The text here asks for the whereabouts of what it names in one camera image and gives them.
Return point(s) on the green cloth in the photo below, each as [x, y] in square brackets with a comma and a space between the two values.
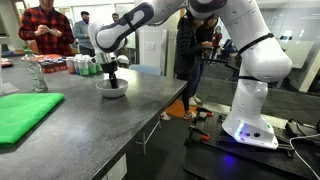
[23, 113]

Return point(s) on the person in red top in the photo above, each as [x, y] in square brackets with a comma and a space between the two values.
[216, 38]

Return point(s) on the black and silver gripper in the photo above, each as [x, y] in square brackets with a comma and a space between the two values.
[108, 65]

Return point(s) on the black device on floor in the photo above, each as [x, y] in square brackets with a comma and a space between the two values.
[298, 128]

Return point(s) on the red snack box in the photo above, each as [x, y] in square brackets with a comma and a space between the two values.
[51, 63]

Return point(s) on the red drink can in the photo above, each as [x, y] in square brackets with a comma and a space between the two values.
[70, 65]

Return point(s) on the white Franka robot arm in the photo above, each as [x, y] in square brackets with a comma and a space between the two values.
[253, 60]

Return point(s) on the white pillar with outlet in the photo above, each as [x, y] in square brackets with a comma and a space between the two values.
[151, 46]

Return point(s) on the dark haired person in black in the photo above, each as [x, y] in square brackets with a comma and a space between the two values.
[204, 43]

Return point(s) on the white ceramic bowl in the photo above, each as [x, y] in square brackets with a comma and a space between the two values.
[110, 90]

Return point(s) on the man with dark hair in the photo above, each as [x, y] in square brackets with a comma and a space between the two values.
[115, 17]

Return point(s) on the man in red plaid shirt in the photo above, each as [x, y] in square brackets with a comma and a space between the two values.
[46, 30]

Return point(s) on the person in black jacket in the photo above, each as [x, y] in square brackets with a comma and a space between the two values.
[186, 56]

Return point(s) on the black perforated base board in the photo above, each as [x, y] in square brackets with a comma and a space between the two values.
[260, 150]

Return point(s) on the clear plastic water bottle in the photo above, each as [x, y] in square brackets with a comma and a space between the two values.
[36, 73]

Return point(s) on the orange floor mat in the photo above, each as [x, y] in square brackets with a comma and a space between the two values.
[180, 109]

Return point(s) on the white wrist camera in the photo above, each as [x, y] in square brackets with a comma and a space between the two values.
[122, 59]

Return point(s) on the man in grey sweater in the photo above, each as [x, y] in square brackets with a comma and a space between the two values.
[83, 35]

